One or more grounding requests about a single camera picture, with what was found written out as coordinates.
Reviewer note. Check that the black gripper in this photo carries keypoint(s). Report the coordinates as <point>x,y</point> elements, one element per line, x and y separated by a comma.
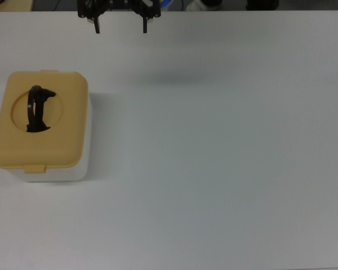
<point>119,2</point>

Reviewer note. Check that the tan plastic case lid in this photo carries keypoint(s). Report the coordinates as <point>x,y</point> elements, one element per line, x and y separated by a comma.
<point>59,146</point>

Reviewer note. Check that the white plastic tool case box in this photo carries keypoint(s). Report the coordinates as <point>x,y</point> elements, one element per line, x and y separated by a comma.
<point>59,175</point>

